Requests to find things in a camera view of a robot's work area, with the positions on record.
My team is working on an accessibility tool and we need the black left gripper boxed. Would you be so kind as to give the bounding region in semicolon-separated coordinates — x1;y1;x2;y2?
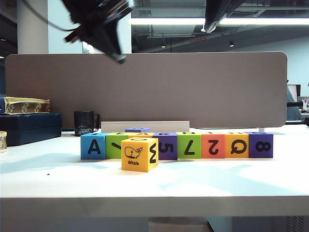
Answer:
64;0;135;65

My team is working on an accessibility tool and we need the black mug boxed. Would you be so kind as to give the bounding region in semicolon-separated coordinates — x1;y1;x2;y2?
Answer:
73;110;100;137

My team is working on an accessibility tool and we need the yellow letter Q block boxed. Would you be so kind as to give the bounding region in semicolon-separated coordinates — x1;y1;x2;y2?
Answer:
224;133;250;159

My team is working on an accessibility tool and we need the yellow whale letter W block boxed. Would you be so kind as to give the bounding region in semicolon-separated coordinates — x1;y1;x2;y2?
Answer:
121;137;159;173

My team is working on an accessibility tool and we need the yellow foam block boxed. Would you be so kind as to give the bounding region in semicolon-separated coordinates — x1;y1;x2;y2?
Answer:
125;131;155;140

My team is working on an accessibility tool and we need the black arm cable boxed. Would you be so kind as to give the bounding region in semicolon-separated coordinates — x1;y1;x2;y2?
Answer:
23;0;80;32

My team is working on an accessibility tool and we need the purple foam block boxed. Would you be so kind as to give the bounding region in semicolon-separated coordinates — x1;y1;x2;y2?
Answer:
125;127;151;133

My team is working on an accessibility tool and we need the dark blue case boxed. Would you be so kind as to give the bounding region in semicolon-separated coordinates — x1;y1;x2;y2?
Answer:
0;113;63;147

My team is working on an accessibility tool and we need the blue letter A block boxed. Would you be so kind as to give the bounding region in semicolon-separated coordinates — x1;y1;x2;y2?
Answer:
80;132;107;160

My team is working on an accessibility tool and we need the silver wall sign plate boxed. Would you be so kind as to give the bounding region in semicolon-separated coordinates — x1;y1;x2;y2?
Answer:
82;41;95;54

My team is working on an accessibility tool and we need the grey desk divider panel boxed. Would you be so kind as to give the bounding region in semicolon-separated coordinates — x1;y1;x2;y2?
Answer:
4;51;288;129

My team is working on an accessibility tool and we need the purple number eight block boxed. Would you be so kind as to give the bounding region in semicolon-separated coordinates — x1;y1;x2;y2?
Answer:
247;132;274;159

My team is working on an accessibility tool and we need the red number two block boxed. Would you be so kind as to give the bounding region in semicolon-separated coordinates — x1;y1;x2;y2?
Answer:
200;133;226;159

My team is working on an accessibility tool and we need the purple giraffe number five block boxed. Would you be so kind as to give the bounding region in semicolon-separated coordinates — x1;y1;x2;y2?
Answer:
152;132;179;161

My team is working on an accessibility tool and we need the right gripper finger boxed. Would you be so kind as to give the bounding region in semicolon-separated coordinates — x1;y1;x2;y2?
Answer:
201;0;225;33
214;0;242;28

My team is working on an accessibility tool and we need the green seven block duck print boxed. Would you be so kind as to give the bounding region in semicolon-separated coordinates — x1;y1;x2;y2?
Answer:
105;132;131;160

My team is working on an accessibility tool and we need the green number seven block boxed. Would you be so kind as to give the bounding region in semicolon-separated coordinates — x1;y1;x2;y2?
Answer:
176;131;202;160

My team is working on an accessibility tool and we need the beige carved cup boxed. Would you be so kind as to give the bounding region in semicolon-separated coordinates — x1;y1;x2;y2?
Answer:
0;131;8;154

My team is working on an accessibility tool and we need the white round pillar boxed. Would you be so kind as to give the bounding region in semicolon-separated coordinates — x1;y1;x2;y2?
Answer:
17;0;49;54

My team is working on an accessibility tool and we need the white background monitor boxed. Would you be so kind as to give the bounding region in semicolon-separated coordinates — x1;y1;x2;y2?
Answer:
286;84;301;102

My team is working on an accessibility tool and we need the gold ornate box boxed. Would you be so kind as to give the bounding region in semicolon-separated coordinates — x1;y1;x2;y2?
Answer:
4;96;51;115

